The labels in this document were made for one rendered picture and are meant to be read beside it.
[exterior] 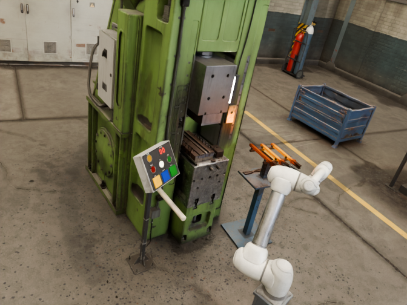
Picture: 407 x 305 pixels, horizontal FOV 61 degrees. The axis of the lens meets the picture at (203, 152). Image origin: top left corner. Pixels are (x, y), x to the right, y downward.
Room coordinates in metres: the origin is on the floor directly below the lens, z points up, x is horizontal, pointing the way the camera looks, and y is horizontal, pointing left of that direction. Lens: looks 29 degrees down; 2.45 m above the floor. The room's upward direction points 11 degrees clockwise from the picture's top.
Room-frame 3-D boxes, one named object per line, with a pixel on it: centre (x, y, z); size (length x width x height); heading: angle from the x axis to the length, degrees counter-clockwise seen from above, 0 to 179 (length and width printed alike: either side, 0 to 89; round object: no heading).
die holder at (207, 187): (2.82, 0.08, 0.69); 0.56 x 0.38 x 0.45; 40
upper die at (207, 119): (2.78, 0.12, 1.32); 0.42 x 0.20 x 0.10; 40
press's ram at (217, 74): (2.80, 0.09, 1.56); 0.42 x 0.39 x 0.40; 40
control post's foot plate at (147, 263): (2.19, 0.36, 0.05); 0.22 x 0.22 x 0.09; 40
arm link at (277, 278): (1.62, -0.63, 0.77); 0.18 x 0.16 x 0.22; 70
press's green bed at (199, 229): (2.82, 0.08, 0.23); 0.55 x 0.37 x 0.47; 40
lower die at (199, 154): (2.78, 0.12, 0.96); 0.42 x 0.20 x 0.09; 40
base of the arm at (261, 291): (1.64, -0.65, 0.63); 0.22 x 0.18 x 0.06; 143
